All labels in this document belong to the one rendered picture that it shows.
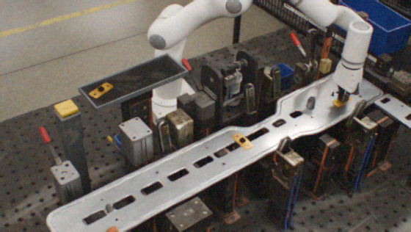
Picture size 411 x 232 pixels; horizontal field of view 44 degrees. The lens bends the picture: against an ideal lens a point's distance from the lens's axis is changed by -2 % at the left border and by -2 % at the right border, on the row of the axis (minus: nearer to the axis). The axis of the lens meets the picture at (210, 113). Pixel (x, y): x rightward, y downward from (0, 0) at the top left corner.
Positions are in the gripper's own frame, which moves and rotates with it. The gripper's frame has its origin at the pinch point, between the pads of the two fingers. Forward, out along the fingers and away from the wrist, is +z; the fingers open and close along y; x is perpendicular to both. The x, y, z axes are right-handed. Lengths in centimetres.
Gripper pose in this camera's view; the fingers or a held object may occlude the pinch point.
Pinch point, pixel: (343, 95)
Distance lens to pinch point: 207.3
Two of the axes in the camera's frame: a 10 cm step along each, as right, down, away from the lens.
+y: 6.0, 5.4, -5.9
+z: -0.3, 7.6, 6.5
